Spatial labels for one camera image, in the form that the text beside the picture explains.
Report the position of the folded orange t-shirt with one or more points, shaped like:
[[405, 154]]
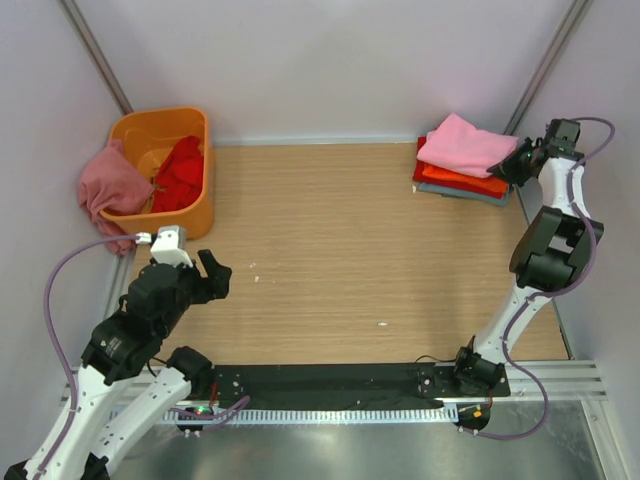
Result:
[[465, 180]]

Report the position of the folded red t-shirt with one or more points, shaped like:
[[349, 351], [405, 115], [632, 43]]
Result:
[[417, 175]]

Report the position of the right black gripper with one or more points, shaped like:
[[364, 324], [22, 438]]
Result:
[[513, 163]]

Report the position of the folded grey t-shirt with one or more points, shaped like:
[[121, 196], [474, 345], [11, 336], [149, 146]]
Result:
[[462, 194]]

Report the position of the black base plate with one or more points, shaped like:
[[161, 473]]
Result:
[[347, 387]]

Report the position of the dusty pink shirt on basket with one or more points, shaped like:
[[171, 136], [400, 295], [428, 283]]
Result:
[[109, 182]]

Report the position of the red shirt in basket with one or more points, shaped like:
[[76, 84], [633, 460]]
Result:
[[179, 180]]

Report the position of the white slotted cable duct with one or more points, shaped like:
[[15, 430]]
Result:
[[446, 414]]

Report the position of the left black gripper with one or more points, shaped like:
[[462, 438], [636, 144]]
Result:
[[201, 282]]

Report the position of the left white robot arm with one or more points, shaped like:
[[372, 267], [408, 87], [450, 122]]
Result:
[[84, 443]]

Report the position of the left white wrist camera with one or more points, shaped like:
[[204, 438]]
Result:
[[167, 245]]

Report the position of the orange plastic basket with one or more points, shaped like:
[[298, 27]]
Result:
[[169, 148]]

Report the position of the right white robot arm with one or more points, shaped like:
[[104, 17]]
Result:
[[554, 255]]

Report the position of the pink t-shirt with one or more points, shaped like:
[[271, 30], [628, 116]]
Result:
[[459, 146]]

